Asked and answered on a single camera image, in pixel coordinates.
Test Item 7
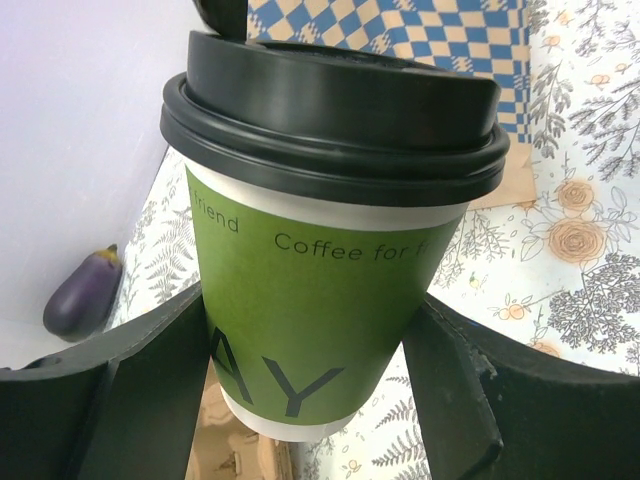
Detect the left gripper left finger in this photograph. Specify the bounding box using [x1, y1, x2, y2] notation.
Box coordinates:
[1, 284, 209, 479]

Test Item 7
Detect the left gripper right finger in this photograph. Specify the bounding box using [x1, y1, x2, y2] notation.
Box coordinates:
[403, 297, 639, 479]

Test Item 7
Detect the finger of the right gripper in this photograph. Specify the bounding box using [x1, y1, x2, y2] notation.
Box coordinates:
[193, 0, 248, 39]

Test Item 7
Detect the cardboard cup carrier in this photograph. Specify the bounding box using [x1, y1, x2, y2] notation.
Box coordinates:
[185, 366, 294, 480]

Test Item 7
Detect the green paper coffee cup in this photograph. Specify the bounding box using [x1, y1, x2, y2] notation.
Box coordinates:
[186, 161, 467, 442]

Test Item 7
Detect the black cup lid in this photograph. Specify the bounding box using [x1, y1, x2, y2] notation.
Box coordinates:
[160, 31, 510, 207]

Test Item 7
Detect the purple eggplant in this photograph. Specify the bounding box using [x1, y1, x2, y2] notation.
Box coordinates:
[43, 244, 123, 342]

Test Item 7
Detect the floral table mat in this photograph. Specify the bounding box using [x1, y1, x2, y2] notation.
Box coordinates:
[112, 1, 639, 479]

